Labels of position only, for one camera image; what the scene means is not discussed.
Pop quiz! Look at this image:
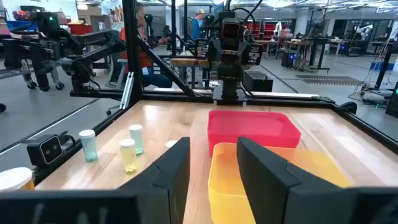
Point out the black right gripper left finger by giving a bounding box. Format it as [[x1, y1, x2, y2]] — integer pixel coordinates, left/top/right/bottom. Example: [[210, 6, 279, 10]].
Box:
[[119, 136, 191, 224]]

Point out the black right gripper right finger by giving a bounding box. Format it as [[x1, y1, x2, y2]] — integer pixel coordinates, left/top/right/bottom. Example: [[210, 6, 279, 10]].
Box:
[[236, 136, 358, 224]]

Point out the yellow pill bottle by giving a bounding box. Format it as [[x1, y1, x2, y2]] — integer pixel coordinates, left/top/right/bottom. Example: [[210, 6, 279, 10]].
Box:
[[119, 138, 138, 174]]

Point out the light green pill bottle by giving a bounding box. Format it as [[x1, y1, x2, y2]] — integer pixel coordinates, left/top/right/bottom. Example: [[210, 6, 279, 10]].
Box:
[[129, 124, 145, 156]]

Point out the teal blue pill bottle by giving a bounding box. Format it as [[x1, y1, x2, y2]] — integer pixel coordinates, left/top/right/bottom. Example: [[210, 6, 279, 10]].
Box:
[[78, 129, 99, 163]]

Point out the wide orange pill bottle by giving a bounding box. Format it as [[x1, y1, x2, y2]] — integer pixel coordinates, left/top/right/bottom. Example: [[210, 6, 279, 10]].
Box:
[[0, 167, 35, 192]]

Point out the yellow plastic bin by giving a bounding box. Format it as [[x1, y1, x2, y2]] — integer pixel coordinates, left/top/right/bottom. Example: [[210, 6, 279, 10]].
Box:
[[207, 142, 354, 224]]

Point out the red plastic bin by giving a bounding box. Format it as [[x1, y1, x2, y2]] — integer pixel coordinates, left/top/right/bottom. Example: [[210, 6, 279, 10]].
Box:
[[207, 110, 302, 156]]

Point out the standing person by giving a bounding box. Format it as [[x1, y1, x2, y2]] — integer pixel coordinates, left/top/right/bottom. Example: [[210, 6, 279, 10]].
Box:
[[191, 8, 206, 41]]

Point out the red shelving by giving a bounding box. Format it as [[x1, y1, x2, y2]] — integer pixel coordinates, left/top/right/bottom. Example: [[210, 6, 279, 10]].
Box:
[[245, 20, 293, 41]]

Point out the wooden bench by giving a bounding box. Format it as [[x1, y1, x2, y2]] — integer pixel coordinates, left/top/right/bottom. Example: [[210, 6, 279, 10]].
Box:
[[170, 57, 218, 90]]

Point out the black box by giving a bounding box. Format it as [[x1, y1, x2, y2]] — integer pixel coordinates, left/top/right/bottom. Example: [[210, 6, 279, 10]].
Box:
[[242, 70, 274, 93]]

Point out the black computer tower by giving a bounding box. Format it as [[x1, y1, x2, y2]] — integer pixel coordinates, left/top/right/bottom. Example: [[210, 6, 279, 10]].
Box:
[[281, 51, 299, 68]]

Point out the black desk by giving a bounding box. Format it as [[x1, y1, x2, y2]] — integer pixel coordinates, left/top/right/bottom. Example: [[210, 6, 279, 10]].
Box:
[[306, 37, 331, 73]]

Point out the seated person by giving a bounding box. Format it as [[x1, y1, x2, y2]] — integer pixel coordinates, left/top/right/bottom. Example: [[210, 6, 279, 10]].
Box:
[[108, 2, 174, 90]]

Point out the dark floor mat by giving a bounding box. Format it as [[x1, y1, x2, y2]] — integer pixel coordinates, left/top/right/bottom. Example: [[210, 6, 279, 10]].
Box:
[[295, 74, 364, 87]]

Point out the black device with green light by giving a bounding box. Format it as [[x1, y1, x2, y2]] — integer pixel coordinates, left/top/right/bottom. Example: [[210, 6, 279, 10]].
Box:
[[385, 82, 398, 119]]

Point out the red background tub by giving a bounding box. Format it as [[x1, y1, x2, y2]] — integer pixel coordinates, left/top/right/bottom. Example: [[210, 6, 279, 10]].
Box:
[[67, 23, 94, 35]]

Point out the blue flat object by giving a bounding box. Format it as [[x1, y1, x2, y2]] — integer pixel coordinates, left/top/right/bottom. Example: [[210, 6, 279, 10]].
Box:
[[369, 61, 396, 72]]

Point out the blue background tub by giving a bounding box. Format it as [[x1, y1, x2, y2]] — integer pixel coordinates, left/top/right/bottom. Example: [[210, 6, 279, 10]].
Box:
[[6, 20, 38, 32]]

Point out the silver metal bracket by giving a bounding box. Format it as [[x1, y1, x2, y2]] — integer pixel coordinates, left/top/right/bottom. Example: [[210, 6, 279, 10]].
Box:
[[119, 72, 135, 110]]

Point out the black aluminium rig frame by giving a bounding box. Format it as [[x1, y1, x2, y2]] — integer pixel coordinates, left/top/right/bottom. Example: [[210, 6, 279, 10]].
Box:
[[0, 0, 398, 187]]

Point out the black camera cable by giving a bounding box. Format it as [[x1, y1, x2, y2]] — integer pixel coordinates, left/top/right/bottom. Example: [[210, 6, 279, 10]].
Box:
[[58, 130, 77, 147]]

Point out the black frame knob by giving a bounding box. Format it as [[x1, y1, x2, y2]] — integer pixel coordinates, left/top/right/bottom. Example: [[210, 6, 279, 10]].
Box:
[[339, 101, 358, 115]]

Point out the black table-level camera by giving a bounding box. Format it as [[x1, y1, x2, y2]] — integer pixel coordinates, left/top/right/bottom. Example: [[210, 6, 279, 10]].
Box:
[[26, 133, 65, 167]]

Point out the black stand post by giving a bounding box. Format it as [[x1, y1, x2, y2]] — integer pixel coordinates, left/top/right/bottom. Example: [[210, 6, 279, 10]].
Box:
[[373, 40, 396, 91]]

